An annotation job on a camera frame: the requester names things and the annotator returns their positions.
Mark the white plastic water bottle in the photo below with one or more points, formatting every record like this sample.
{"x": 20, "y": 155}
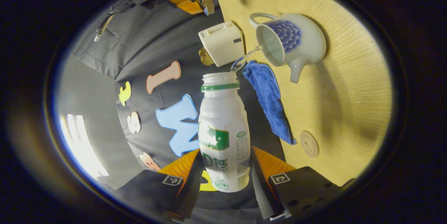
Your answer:
{"x": 220, "y": 119}

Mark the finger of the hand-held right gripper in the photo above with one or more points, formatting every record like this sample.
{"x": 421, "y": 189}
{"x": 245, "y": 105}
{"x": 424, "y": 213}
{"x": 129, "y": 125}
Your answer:
{"x": 187, "y": 2}

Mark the white blue-patterned teacup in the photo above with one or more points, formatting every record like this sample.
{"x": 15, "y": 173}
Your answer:
{"x": 309, "y": 46}

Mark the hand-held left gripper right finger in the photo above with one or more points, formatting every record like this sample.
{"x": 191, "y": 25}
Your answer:
{"x": 260, "y": 192}

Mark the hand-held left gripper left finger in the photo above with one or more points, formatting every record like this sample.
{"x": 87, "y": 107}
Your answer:
{"x": 192, "y": 196}

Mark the white teacup lid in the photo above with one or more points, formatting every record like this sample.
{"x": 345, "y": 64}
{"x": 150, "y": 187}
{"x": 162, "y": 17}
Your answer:
{"x": 208, "y": 7}

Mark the white toaster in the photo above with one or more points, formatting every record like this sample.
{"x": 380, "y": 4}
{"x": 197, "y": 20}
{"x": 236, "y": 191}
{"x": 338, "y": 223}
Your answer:
{"x": 221, "y": 44}

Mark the brown toast slice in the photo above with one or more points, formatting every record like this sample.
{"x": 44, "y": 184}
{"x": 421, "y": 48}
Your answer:
{"x": 205, "y": 57}

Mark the black backdrop cloth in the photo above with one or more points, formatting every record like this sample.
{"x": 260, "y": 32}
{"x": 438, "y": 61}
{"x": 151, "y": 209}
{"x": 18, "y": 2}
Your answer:
{"x": 153, "y": 35}

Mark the round brown coaster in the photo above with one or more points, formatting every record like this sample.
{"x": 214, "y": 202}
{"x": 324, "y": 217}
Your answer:
{"x": 309, "y": 143}

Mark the blue towel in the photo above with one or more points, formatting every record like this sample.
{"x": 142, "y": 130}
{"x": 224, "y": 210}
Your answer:
{"x": 269, "y": 98}

